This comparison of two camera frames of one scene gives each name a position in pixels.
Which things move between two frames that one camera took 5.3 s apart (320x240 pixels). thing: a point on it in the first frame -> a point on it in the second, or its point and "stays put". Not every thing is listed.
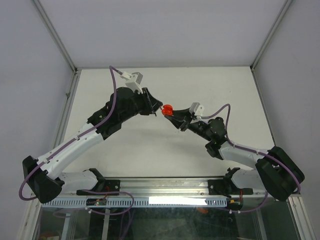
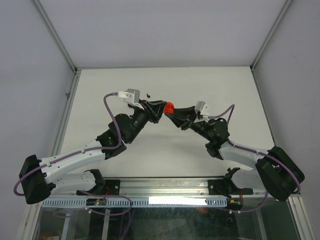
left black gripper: x=151 y=104 -> x=154 y=110
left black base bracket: x=103 y=185 stays put
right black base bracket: x=217 y=187 stays put
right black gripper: x=181 y=119 stays put
